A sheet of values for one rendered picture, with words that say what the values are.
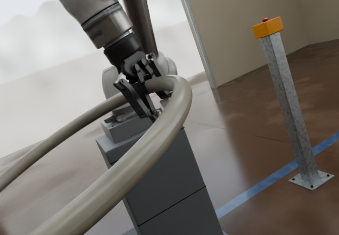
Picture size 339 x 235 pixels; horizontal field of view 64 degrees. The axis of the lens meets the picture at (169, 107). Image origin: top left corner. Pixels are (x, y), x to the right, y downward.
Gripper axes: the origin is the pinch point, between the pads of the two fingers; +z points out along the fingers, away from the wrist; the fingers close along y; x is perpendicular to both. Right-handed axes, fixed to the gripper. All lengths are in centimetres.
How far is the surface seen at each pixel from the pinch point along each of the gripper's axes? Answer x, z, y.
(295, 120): -12, 79, -107
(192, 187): -49, 62, -38
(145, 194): -61, 47, -20
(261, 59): -194, 208, -583
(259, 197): -46, 116, -79
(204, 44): -259, 94, -488
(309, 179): -16, 118, -96
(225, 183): -77, 117, -94
